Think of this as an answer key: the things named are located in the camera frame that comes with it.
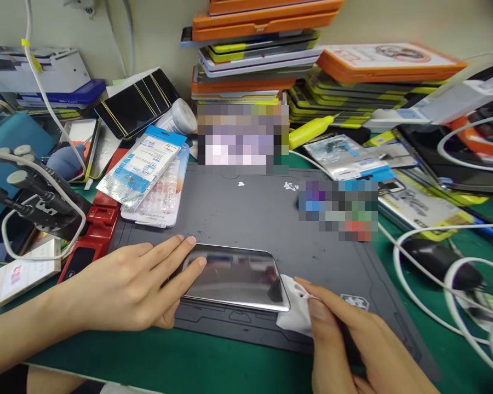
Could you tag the person's left hand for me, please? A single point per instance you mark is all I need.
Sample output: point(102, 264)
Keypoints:
point(115, 287)

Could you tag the person's right hand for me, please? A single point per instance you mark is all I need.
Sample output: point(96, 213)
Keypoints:
point(361, 357)

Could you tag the person's left ring finger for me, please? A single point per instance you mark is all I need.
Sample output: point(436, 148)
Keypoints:
point(164, 243)

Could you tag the person's left index finger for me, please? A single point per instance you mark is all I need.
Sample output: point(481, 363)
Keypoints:
point(185, 277)

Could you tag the person's right thumb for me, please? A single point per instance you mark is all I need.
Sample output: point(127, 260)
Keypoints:
point(322, 318)

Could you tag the person's left thumb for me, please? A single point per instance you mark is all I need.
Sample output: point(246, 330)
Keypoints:
point(170, 314)

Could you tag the person's right index finger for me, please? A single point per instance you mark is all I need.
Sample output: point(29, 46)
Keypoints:
point(320, 293)

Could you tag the person's left middle finger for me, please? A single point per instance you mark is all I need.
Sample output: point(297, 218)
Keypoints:
point(176, 250)

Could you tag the white wipe cloth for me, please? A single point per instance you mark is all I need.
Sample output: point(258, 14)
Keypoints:
point(293, 305)

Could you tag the glossy dark smartphone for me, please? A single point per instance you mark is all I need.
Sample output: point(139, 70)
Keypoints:
point(234, 275)

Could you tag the bubble wrap packet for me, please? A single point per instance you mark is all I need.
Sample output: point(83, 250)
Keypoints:
point(164, 205)

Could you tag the green table mat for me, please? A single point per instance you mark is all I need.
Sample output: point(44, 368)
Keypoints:
point(197, 365)

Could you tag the red black device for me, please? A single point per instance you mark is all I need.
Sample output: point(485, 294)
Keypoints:
point(92, 238)

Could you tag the blue white foil packets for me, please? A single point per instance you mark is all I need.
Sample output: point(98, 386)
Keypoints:
point(141, 168)

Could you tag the grey work mat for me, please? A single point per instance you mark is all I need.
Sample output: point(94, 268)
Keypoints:
point(250, 213)

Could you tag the yellow-edged tray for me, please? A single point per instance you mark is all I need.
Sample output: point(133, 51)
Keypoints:
point(91, 147)

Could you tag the black power adapter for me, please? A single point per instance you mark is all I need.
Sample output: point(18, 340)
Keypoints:
point(439, 256)

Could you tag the white round tub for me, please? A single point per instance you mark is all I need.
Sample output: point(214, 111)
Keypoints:
point(180, 117)

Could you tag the blue dust blower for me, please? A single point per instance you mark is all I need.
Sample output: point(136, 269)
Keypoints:
point(67, 160)

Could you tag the yellow-trimmed flat box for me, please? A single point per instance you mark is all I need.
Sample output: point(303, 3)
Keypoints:
point(423, 209)

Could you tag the silver blue packets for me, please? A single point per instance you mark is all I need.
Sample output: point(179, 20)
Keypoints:
point(345, 158)

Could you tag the black screens with rubber bands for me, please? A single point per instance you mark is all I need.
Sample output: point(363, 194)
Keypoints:
point(137, 102)

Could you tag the white card box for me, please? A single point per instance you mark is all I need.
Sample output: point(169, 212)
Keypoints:
point(20, 275)

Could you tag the yellow pointed tool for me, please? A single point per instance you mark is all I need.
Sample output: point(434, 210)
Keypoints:
point(308, 131)

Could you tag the teal machine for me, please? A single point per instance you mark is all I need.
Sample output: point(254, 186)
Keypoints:
point(12, 139)

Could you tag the black flat device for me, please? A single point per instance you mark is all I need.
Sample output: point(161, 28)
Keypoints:
point(460, 164)

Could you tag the low stack of yellow-edged cases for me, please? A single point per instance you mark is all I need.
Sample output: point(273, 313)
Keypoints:
point(353, 90)

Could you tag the stack of white blue boxes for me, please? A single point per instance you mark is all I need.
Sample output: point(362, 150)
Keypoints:
point(37, 78)

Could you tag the tall stack of phone cases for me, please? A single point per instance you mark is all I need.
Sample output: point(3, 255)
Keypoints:
point(254, 53)

